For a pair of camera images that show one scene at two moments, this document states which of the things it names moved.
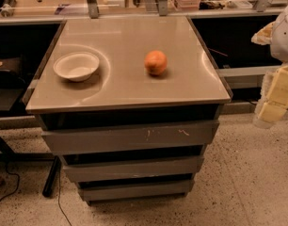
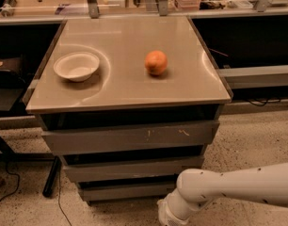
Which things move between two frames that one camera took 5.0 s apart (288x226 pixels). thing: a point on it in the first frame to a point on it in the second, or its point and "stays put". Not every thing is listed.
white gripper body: (284, 40) to (167, 217)
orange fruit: (155, 62) stays put
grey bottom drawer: (94, 192) stays put
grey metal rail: (246, 76) stays put
